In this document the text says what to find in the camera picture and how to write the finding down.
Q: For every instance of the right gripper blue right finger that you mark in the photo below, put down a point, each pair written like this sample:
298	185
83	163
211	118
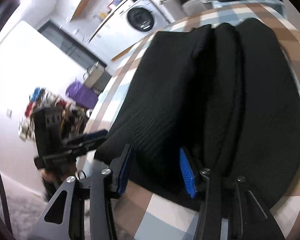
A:
187	173

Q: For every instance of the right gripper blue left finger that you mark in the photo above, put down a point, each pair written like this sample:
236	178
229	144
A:
121	168

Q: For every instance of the black knit sweater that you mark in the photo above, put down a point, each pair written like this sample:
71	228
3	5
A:
224	95

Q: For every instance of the person's left hand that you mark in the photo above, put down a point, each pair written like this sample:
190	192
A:
51	181

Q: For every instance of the shoe rack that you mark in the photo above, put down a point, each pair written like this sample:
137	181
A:
71	118

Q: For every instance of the purple bag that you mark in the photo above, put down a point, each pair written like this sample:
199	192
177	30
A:
82	95

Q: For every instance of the woven basket bag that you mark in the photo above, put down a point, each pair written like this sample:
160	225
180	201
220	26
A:
96	78

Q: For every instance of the white front-load washing machine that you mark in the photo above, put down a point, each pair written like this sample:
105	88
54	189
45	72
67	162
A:
129	23

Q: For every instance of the grey sofa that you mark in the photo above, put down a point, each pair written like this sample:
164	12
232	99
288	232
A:
179	9

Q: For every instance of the light blue checked cloth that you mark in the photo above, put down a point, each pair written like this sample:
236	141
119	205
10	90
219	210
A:
275	4

